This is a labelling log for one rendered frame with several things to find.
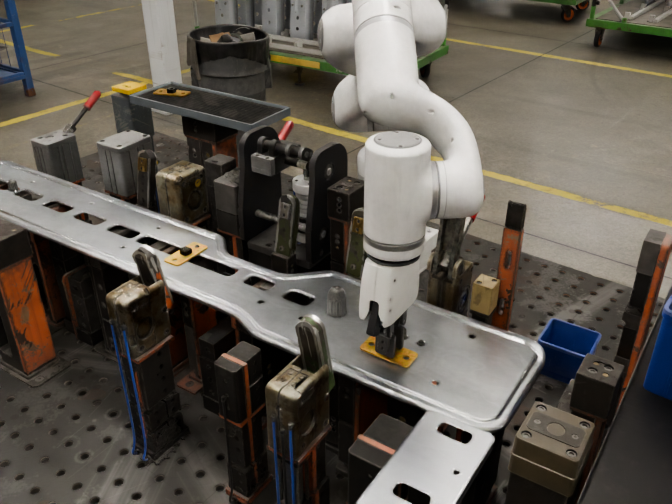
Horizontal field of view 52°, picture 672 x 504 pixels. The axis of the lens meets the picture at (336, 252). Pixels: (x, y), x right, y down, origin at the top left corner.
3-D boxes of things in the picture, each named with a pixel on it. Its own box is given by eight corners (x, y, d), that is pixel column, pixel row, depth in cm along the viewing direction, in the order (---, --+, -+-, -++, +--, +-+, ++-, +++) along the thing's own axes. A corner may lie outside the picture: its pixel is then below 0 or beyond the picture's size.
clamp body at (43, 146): (51, 267, 184) (20, 139, 165) (86, 249, 192) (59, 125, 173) (75, 278, 179) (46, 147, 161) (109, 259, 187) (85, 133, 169)
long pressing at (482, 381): (-82, 194, 156) (-84, 187, 155) (7, 161, 172) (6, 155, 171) (497, 443, 90) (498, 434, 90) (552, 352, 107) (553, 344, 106)
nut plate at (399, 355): (358, 349, 105) (358, 342, 104) (371, 336, 108) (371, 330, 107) (407, 368, 101) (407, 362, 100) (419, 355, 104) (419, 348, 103)
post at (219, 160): (219, 314, 165) (202, 158, 145) (232, 304, 168) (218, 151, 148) (235, 321, 162) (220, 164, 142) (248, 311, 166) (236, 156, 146)
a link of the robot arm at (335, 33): (400, 136, 167) (333, 140, 167) (397, 88, 168) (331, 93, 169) (411, 48, 117) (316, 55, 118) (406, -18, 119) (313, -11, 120)
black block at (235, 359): (212, 499, 118) (194, 366, 103) (252, 459, 126) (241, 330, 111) (248, 521, 114) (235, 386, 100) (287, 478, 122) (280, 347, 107)
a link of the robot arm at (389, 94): (456, 58, 107) (479, 230, 93) (352, 59, 106) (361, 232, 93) (466, 14, 99) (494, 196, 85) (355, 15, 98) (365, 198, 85)
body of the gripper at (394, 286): (388, 222, 100) (385, 287, 106) (350, 252, 93) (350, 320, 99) (434, 236, 97) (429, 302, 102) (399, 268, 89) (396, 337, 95)
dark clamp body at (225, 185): (213, 333, 159) (196, 181, 140) (249, 305, 169) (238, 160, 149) (249, 348, 154) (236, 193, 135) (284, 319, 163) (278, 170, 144)
